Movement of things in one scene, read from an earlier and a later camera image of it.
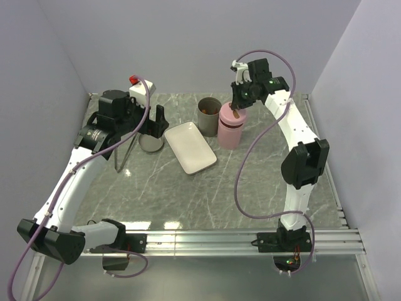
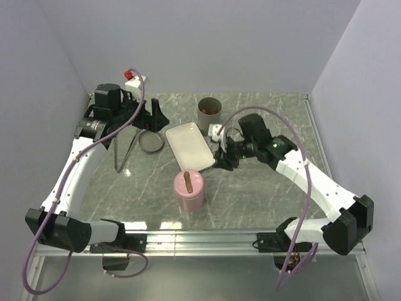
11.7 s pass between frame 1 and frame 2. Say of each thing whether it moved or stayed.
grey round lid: stayed
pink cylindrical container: moved
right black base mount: stayed
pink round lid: moved
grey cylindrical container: stayed
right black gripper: moved
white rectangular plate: stayed
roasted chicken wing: stayed
